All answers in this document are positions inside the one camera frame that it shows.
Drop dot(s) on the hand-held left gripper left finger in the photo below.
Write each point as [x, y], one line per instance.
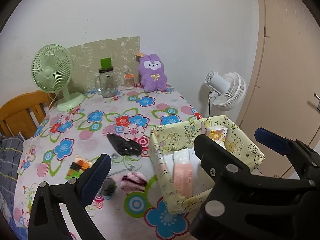
[96, 180]

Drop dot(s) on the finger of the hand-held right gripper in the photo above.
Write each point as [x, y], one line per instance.
[215, 157]
[272, 141]

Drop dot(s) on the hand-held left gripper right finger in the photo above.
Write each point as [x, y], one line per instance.
[275, 220]

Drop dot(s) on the dark grey cloth pouch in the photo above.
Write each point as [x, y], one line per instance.
[108, 187]

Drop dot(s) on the cartoon print tissue packet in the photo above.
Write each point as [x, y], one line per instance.
[216, 136]

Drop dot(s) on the green orange tissue packet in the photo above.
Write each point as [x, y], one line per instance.
[78, 167]

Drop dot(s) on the white tissue pack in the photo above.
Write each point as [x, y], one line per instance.
[182, 157]

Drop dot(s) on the pink clear packet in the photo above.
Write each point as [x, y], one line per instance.
[183, 180]

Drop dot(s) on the black plastic bag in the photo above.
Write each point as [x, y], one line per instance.
[125, 146]

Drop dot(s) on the yellow cartoon paper box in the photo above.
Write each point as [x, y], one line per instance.
[162, 160]

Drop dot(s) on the floral tablecloth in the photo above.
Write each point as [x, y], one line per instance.
[100, 135]

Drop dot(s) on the white standing fan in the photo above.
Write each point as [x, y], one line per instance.
[228, 90]

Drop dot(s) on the plaid blanket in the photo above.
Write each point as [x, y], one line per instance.
[10, 167]

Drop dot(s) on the beige door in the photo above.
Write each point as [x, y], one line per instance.
[287, 55]

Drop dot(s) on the glass jar with green lid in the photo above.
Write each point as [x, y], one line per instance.
[107, 82]

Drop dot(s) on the purple plush bunny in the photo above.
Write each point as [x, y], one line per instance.
[152, 76]

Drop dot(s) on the small jar with orange lid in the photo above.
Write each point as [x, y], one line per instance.
[129, 81]

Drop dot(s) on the green desk fan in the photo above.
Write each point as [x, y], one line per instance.
[51, 71]

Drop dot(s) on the green patterned board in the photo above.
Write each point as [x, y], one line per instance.
[87, 52]

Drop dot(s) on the small orange tag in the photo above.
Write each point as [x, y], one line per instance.
[139, 54]

